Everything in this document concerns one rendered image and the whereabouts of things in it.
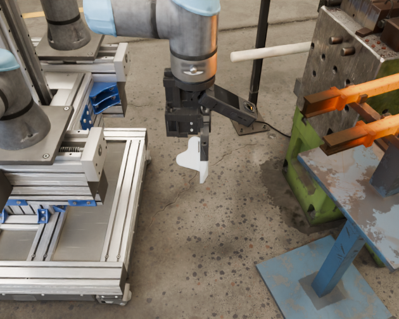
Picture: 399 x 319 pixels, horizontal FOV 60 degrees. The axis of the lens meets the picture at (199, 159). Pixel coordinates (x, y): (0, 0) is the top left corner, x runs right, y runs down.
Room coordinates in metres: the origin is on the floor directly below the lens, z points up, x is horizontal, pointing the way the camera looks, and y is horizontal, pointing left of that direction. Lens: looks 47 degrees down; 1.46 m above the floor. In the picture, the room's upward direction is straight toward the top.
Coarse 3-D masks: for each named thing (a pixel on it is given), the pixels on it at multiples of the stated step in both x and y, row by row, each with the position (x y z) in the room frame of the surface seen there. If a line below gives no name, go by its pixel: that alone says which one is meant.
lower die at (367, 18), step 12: (348, 0) 1.22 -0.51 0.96; (360, 0) 1.16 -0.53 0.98; (372, 0) 1.11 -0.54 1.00; (384, 0) 1.12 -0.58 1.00; (396, 0) 1.13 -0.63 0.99; (348, 12) 1.20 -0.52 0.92; (360, 12) 1.14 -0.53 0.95; (372, 12) 1.09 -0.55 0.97; (384, 12) 1.06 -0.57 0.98; (396, 12) 1.07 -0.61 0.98; (360, 24) 1.12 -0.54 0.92; (372, 24) 1.07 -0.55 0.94
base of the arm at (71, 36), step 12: (48, 24) 1.16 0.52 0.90; (60, 24) 1.14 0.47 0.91; (72, 24) 1.16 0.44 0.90; (84, 24) 1.21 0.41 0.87; (48, 36) 1.16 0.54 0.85; (60, 36) 1.13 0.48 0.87; (72, 36) 1.14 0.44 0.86; (84, 36) 1.17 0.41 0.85; (60, 48) 1.13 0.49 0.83; (72, 48) 1.13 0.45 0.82
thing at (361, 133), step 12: (384, 120) 0.56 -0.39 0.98; (396, 120) 0.56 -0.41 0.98; (336, 132) 0.52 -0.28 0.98; (348, 132) 0.52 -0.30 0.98; (360, 132) 0.52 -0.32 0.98; (372, 132) 0.51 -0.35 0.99; (384, 132) 0.53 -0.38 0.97; (324, 144) 0.49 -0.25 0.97; (336, 144) 0.48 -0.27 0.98; (348, 144) 0.51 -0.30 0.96; (360, 144) 0.51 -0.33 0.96
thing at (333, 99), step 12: (360, 84) 0.69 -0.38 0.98; (372, 84) 0.69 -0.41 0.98; (384, 84) 0.69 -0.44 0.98; (396, 84) 0.70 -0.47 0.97; (312, 96) 0.63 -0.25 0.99; (324, 96) 0.63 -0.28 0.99; (336, 96) 0.63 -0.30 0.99; (348, 96) 0.64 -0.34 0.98; (312, 108) 0.62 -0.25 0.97; (324, 108) 0.63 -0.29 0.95; (336, 108) 0.63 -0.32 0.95
